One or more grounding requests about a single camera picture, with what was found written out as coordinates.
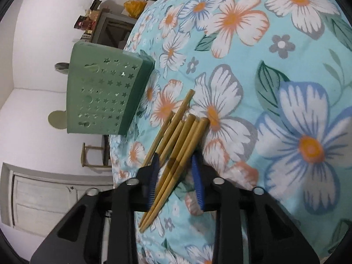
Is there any yellow plastic bag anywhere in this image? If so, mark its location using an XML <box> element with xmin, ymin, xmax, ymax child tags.
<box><xmin>124</xmin><ymin>0</ymin><xmax>147</xmax><ymax>19</ymax></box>

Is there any wooden chopstick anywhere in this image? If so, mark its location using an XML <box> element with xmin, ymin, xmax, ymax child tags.
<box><xmin>159</xmin><ymin>119</ymin><xmax>185</xmax><ymax>165</ymax></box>
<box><xmin>139</xmin><ymin>118</ymin><xmax>201</xmax><ymax>227</ymax></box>
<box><xmin>141</xmin><ymin>111</ymin><xmax>175</xmax><ymax>168</ymax></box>
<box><xmin>148</xmin><ymin>113</ymin><xmax>195</xmax><ymax>218</ymax></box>
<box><xmin>140</xmin><ymin>117</ymin><xmax>210</xmax><ymax>233</ymax></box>

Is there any bundle of wooden chopsticks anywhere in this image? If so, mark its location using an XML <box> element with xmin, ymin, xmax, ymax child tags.
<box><xmin>159</xmin><ymin>89</ymin><xmax>196</xmax><ymax>160</ymax></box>

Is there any wooden side table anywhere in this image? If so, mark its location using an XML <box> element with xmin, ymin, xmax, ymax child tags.
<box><xmin>91</xmin><ymin>8</ymin><xmax>138</xmax><ymax>50</ymax></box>

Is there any green perforated utensil holder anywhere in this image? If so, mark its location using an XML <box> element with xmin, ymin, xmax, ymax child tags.
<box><xmin>67</xmin><ymin>42</ymin><xmax>155</xmax><ymax>136</ymax></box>

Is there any wooden chair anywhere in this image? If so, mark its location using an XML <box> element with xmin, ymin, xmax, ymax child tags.
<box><xmin>81</xmin><ymin>135</ymin><xmax>111</xmax><ymax>169</ymax></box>

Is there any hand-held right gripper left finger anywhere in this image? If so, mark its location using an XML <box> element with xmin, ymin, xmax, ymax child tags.
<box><xmin>30</xmin><ymin>153</ymin><xmax>161</xmax><ymax>264</ymax></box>

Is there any tabletop clutter pile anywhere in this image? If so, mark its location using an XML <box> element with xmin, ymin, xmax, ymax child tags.
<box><xmin>74</xmin><ymin>0</ymin><xmax>103</xmax><ymax>43</ymax></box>

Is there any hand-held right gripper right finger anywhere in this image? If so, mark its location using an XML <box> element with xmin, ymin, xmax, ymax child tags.
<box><xmin>191</xmin><ymin>155</ymin><xmax>320</xmax><ymax>264</ymax></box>

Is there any white panelled door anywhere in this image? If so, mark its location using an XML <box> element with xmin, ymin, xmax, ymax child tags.
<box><xmin>0</xmin><ymin>163</ymin><xmax>114</xmax><ymax>238</ymax></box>

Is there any floral blue tablecloth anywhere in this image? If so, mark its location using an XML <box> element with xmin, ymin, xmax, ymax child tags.
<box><xmin>108</xmin><ymin>0</ymin><xmax>352</xmax><ymax>264</ymax></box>

